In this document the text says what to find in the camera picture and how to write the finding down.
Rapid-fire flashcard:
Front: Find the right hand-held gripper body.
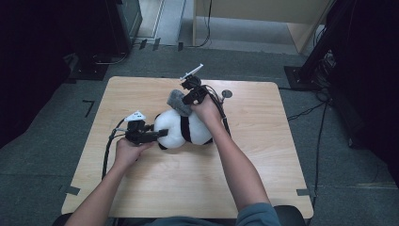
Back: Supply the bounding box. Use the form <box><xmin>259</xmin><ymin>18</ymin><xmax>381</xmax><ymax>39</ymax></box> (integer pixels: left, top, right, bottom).
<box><xmin>179</xmin><ymin>63</ymin><xmax>210</xmax><ymax>102</ymax></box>

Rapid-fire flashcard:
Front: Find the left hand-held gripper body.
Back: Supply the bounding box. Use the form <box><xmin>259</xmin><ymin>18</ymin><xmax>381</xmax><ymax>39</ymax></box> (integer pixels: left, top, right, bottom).
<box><xmin>123</xmin><ymin>110</ymin><xmax>161</xmax><ymax>146</ymax></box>

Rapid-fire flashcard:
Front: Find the grey cloth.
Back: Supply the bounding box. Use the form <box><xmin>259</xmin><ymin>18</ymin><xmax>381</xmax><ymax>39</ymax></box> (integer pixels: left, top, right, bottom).
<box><xmin>166</xmin><ymin>89</ymin><xmax>193</xmax><ymax>118</ymax></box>

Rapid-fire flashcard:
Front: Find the panda plush toy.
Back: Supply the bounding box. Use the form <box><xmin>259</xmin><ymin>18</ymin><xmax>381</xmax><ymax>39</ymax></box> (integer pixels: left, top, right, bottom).
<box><xmin>153</xmin><ymin>107</ymin><xmax>215</xmax><ymax>151</ymax></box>

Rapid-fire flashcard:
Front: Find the person's right hand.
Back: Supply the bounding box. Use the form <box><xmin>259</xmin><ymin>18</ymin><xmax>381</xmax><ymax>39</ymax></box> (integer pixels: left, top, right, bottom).
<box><xmin>190</xmin><ymin>93</ymin><xmax>224</xmax><ymax>128</ymax></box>

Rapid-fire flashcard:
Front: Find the person's left hand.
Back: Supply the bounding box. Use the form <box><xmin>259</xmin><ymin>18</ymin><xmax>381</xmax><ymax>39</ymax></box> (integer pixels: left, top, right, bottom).
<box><xmin>113</xmin><ymin>137</ymin><xmax>155</xmax><ymax>173</ymax></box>

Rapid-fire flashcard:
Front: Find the black cabinet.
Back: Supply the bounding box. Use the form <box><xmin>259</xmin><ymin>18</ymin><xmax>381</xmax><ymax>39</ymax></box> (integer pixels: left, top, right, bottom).
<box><xmin>104</xmin><ymin>0</ymin><xmax>144</xmax><ymax>58</ymax></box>

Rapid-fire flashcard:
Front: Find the light wooden cabinet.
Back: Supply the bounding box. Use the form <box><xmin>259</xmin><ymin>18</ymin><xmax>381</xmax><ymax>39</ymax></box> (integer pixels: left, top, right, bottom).
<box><xmin>191</xmin><ymin>0</ymin><xmax>334</xmax><ymax>55</ymax></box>

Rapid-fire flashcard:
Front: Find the black metal stand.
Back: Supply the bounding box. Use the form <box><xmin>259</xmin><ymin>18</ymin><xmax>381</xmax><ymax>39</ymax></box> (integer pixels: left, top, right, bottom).
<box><xmin>283</xmin><ymin>0</ymin><xmax>357</xmax><ymax>92</ymax></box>

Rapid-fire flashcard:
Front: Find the person's grey-blue clothing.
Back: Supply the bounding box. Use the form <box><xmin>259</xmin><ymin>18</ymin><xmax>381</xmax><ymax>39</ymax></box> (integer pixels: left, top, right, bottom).
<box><xmin>144</xmin><ymin>202</ymin><xmax>282</xmax><ymax>226</ymax></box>

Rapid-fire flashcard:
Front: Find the dark curtain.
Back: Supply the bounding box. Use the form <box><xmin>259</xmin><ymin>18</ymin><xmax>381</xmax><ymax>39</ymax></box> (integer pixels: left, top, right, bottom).
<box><xmin>0</xmin><ymin>0</ymin><xmax>109</xmax><ymax>149</ymax></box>
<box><xmin>326</xmin><ymin>0</ymin><xmax>399</xmax><ymax>186</ymax></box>

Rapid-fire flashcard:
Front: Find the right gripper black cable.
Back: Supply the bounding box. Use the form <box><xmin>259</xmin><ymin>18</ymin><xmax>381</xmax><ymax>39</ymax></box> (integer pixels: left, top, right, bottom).
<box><xmin>202</xmin><ymin>84</ymin><xmax>232</xmax><ymax>138</ymax></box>

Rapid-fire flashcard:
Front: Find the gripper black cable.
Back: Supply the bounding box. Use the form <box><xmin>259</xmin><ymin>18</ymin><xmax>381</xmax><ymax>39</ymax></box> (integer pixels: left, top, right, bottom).
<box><xmin>101</xmin><ymin>117</ymin><xmax>127</xmax><ymax>181</ymax></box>
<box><xmin>202</xmin><ymin>84</ymin><xmax>232</xmax><ymax>138</ymax></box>

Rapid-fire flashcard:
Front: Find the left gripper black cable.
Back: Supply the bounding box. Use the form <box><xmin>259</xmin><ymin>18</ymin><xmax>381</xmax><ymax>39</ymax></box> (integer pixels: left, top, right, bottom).
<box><xmin>101</xmin><ymin>117</ymin><xmax>127</xmax><ymax>181</ymax></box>

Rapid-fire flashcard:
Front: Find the black hanging cable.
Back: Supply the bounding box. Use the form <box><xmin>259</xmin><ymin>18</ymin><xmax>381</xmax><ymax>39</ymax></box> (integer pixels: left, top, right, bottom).
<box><xmin>187</xmin><ymin>0</ymin><xmax>214</xmax><ymax>49</ymax></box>

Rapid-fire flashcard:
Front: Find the looped black floor cable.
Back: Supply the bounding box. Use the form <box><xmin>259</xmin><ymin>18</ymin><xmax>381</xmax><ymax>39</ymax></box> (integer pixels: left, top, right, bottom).
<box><xmin>91</xmin><ymin>51</ymin><xmax>130</xmax><ymax>66</ymax></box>

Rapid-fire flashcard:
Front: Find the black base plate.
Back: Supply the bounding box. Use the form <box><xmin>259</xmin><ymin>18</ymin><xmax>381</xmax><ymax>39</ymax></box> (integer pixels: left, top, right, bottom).
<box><xmin>66</xmin><ymin>60</ymin><xmax>110</xmax><ymax>82</ymax></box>

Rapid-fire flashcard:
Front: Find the short black floor cable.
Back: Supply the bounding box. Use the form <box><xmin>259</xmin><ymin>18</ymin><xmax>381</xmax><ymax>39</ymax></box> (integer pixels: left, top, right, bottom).
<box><xmin>286</xmin><ymin>101</ymin><xmax>327</xmax><ymax>122</ymax></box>

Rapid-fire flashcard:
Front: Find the tangle of cables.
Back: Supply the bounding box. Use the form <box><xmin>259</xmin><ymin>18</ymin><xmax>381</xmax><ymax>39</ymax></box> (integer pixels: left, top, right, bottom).
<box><xmin>311</xmin><ymin>50</ymin><xmax>337</xmax><ymax>103</ymax></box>

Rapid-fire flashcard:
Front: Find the long black floor cable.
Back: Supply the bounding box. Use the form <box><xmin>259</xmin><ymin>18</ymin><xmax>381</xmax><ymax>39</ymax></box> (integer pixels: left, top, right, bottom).
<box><xmin>305</xmin><ymin>100</ymin><xmax>329</xmax><ymax>226</ymax></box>

